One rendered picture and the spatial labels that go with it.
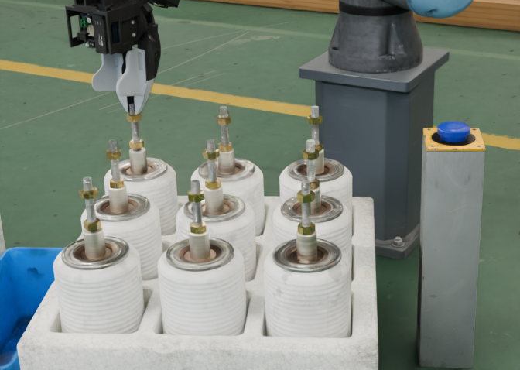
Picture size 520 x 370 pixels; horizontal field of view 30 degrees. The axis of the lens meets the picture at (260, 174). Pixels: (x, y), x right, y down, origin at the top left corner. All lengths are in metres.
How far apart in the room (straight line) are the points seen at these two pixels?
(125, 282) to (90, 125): 1.19
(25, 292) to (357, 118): 0.57
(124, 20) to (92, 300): 0.34
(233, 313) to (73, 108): 1.35
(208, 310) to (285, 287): 0.09
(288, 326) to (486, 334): 0.43
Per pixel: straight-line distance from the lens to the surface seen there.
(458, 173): 1.20
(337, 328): 1.07
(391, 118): 1.52
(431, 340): 1.31
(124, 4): 1.20
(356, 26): 1.51
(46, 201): 1.87
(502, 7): 2.91
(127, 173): 1.31
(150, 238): 1.19
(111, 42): 1.18
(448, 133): 1.20
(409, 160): 1.56
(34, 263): 1.44
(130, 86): 1.23
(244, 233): 1.16
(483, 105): 2.29
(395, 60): 1.51
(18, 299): 1.47
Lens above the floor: 0.75
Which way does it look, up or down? 23 degrees down
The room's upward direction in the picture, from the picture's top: 2 degrees counter-clockwise
